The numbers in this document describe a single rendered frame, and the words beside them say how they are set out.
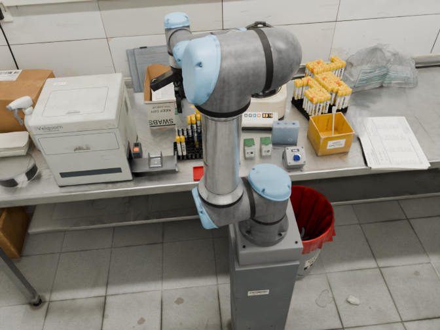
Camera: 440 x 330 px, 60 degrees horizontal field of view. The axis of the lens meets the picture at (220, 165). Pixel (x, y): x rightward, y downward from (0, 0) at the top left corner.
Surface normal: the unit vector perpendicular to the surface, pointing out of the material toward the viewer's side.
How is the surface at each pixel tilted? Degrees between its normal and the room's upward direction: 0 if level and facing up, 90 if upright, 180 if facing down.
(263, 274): 90
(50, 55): 90
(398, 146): 0
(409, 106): 0
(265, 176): 9
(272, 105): 90
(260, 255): 90
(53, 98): 0
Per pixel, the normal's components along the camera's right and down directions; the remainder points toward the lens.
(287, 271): 0.09, 0.70
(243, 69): 0.26, 0.36
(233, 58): 0.21, 0.03
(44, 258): -0.03, -0.70
